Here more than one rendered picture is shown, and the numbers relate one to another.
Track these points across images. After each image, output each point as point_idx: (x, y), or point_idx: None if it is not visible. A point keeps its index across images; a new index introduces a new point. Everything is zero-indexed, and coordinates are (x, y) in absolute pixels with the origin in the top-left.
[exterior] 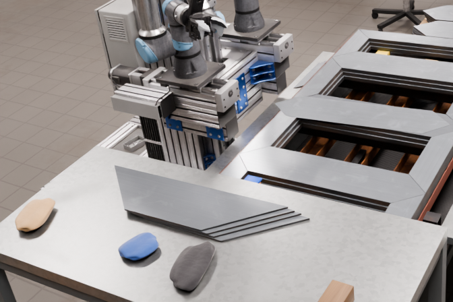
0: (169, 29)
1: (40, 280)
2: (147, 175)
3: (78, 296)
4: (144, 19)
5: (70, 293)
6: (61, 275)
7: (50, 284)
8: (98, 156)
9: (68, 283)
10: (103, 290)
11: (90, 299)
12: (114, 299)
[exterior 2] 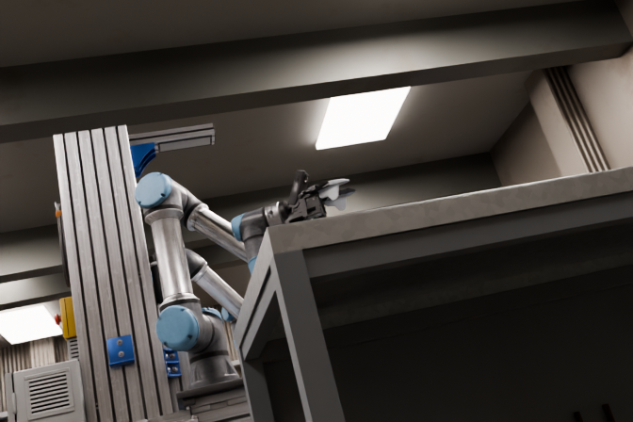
0: None
1: (451, 239)
2: None
3: (546, 227)
4: (178, 276)
5: (527, 232)
6: (507, 186)
7: (478, 235)
8: None
9: (525, 199)
10: (597, 171)
11: (573, 219)
12: (621, 180)
